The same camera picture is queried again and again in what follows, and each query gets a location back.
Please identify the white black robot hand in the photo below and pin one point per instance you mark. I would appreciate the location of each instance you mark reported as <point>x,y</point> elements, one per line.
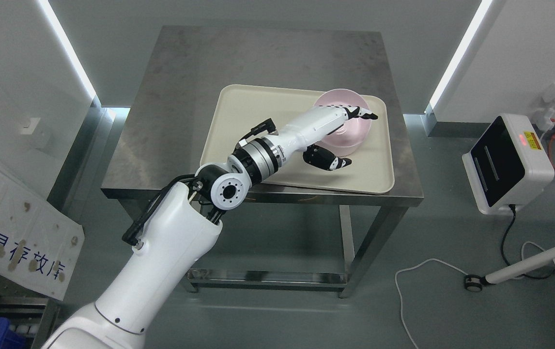
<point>302,134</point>

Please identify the pink bowl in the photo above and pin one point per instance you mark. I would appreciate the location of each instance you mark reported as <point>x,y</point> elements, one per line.
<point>352,134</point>

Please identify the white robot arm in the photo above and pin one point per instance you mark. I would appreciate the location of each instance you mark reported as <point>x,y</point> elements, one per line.
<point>181,224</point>

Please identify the beige plastic tray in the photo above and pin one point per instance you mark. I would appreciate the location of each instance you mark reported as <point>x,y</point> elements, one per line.
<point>241,107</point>

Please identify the stainless steel table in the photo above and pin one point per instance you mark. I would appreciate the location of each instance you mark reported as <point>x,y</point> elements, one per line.
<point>169,121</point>

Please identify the white black box device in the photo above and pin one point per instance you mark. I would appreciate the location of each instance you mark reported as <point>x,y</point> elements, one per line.
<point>508,166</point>

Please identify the white wheeled stand leg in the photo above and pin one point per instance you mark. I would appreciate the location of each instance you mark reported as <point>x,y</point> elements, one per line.
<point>475,283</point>

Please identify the white sign board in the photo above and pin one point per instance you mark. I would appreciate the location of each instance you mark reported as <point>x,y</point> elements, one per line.
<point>39,246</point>

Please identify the white wall socket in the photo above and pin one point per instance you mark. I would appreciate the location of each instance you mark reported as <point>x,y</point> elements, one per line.
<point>542,116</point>

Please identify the white wall switch box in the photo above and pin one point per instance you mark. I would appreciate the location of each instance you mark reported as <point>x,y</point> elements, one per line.
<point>32,128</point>

